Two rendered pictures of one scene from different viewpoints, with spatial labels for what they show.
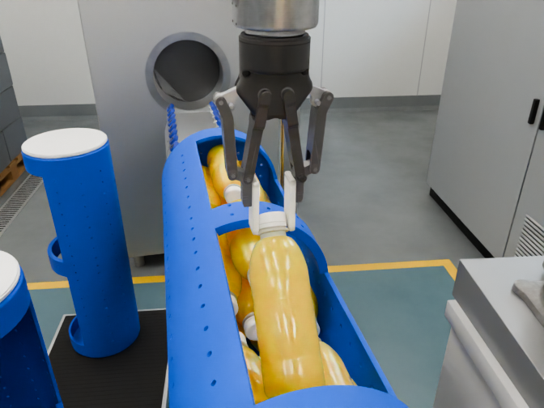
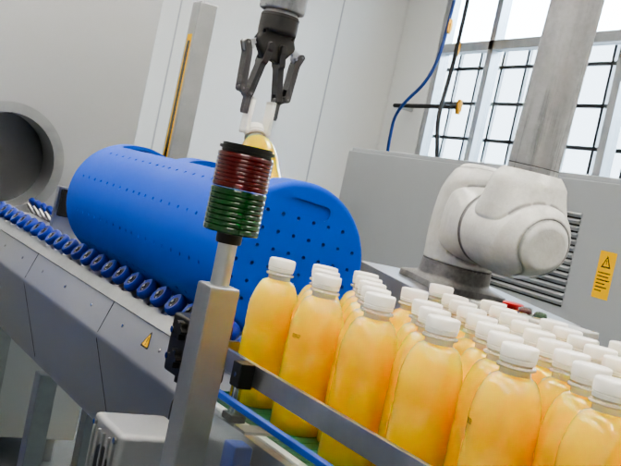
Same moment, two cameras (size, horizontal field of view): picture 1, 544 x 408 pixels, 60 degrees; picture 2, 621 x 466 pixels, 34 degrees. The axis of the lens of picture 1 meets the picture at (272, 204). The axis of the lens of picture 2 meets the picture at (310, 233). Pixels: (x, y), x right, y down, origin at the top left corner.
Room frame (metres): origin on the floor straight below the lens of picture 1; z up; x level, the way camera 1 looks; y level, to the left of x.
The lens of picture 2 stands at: (-1.38, 0.48, 1.23)
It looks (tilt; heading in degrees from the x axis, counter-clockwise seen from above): 3 degrees down; 342
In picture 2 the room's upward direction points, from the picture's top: 12 degrees clockwise
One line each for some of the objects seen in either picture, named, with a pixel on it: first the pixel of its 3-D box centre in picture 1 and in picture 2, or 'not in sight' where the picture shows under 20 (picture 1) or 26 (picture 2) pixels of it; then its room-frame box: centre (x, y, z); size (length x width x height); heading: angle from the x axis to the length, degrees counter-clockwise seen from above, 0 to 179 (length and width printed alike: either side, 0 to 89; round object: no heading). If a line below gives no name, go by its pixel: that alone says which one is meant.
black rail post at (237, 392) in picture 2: not in sight; (238, 391); (-0.08, 0.10, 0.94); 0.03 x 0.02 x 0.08; 12
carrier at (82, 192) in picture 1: (88, 249); not in sight; (1.56, 0.72, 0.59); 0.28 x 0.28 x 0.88
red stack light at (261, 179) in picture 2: not in sight; (242, 172); (-0.27, 0.20, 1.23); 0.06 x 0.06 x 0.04
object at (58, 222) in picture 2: not in sight; (71, 216); (1.48, 0.22, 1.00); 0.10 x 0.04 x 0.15; 102
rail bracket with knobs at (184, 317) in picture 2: not in sight; (200, 351); (0.09, 0.12, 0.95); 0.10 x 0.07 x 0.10; 102
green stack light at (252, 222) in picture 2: not in sight; (234, 211); (-0.27, 0.20, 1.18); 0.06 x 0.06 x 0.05
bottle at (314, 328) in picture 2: not in sight; (310, 359); (-0.09, 0.01, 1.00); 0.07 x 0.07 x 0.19
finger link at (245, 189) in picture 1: (239, 185); (242, 98); (0.51, 0.04, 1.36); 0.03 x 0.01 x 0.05; 102
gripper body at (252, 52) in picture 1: (274, 75); (275, 37); (0.52, 0.00, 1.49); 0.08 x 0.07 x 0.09; 102
